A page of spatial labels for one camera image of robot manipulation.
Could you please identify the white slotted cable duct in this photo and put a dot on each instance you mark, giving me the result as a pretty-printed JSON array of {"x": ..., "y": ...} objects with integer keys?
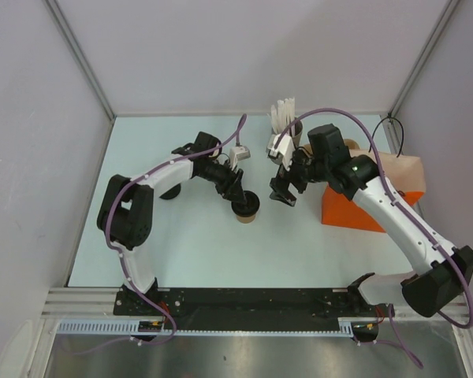
[{"x": 336, "y": 328}]

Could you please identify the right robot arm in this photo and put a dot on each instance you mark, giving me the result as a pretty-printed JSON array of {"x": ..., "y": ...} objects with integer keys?
[{"x": 440, "y": 271}]

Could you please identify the remaining cardboard cup carrier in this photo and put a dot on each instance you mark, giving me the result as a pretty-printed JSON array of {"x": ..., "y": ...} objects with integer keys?
[{"x": 350, "y": 143}]

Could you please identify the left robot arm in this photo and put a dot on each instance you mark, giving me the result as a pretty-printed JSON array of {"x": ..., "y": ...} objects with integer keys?
[{"x": 126, "y": 213}]

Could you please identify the grey cylindrical holder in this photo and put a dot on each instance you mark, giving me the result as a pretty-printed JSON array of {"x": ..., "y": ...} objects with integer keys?
[{"x": 295, "y": 132}]

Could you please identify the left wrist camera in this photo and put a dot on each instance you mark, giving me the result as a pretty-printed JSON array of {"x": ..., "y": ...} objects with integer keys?
[{"x": 238, "y": 153}]

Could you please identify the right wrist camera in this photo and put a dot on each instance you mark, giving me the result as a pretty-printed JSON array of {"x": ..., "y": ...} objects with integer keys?
[{"x": 280, "y": 149}]

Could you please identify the orange paper bag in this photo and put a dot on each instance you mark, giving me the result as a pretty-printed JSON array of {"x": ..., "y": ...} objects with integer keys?
[{"x": 369, "y": 190}]

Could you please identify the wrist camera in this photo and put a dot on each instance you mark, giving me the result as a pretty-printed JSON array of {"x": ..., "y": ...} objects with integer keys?
[
  {"x": 238, "y": 153},
  {"x": 280, "y": 149}
]

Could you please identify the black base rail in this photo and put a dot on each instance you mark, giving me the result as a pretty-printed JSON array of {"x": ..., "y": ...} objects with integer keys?
[{"x": 263, "y": 308}]

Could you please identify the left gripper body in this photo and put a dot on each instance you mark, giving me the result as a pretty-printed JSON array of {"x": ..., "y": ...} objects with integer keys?
[{"x": 223, "y": 176}]

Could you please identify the single brown paper cup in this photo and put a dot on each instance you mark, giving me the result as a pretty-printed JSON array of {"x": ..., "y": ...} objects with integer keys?
[{"x": 246, "y": 219}]

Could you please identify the stack of black lids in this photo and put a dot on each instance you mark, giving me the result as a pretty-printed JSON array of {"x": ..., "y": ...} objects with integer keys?
[{"x": 171, "y": 193}]

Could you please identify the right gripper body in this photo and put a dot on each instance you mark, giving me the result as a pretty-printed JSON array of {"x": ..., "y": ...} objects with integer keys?
[{"x": 299, "y": 174}]

